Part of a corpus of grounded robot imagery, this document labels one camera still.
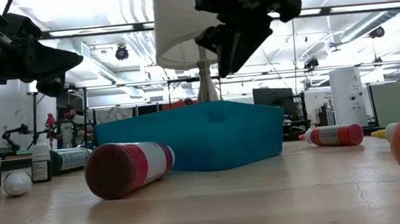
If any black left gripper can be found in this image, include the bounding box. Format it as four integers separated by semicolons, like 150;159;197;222
0;1;88;104

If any white round cap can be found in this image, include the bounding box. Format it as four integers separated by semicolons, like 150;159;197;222
1;169;34;198

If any green food coloring bottle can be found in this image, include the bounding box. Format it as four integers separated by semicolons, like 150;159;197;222
48;145;95;176

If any orange-red food coloring bottle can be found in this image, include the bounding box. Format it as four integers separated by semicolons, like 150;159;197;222
297;122;365;151

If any red background object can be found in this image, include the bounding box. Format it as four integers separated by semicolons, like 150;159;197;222
43;112;59;141

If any white shade silver table lamp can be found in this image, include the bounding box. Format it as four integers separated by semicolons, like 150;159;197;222
150;0;238;108

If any dark red food coloring bottle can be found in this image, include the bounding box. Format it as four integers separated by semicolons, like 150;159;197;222
82;137;179;203

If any red cloth panel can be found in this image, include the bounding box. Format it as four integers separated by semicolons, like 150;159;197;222
161;98;200;112

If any black monitor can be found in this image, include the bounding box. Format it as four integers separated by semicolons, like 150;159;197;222
251;85;298;122

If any black ceiling light bar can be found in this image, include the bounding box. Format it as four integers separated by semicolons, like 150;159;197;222
38;0;400;41

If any black ceiling spotlight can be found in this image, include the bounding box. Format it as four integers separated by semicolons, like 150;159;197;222
114;44;130;61
303;56;320;71
367;25;386;40

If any thin hanging cable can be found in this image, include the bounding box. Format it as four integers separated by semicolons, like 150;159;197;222
289;18;302;93

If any black left camera cable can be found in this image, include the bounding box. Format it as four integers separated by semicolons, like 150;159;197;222
1;0;17;16

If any blue plastic tray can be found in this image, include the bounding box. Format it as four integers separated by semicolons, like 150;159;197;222
93;95;289;183

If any green partition panel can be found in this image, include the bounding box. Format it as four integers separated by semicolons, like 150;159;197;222
368;80;400;129

